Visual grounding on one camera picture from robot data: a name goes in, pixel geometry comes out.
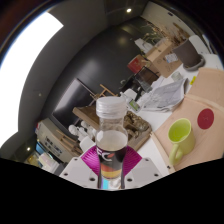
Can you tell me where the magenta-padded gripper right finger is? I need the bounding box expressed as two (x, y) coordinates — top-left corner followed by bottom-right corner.
(123, 145), (164, 190)

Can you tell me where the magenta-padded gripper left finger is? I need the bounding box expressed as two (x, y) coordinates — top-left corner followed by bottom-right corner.
(59, 145), (100, 190)

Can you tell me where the clear drink bottle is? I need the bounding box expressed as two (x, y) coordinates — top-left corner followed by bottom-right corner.
(95, 96), (130, 190)

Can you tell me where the wooden easel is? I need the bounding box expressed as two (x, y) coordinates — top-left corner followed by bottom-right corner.
(54, 129), (83, 156)
(89, 83), (118, 101)

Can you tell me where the beige shelf cabinet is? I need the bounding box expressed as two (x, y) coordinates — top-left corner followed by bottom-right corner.
(35, 118), (73, 164)

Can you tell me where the yellow-green mug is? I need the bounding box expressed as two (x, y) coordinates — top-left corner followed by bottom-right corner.
(167, 117), (197, 167)

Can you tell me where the white spray bottle, green label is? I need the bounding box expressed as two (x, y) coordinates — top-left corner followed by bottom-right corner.
(119, 92), (142, 113)

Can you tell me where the newspaper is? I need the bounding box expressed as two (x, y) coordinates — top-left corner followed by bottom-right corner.
(138, 78), (189, 113)

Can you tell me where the flat round red coaster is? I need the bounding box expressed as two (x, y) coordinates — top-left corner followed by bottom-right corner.
(196, 108), (215, 130)

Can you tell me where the glass pitcher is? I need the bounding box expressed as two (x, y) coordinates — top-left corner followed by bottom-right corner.
(134, 66), (160, 92)

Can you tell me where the small white cup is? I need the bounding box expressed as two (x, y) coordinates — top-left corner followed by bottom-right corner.
(171, 71), (184, 82)

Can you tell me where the red box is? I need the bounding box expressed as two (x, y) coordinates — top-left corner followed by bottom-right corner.
(127, 54), (150, 74)

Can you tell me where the cardboard box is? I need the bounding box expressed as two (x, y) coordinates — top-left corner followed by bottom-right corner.
(145, 38), (184, 78)

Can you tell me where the grey plant saucer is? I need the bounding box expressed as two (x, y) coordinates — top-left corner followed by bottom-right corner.
(182, 54), (206, 72)

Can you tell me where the ceiling strip light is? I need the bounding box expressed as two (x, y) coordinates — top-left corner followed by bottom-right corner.
(0, 11), (64, 148)

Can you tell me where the white plastic bag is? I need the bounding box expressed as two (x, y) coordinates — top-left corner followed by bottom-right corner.
(134, 38), (154, 54)

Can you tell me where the black wall screen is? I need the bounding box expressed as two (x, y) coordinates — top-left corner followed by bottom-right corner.
(51, 78), (98, 129)

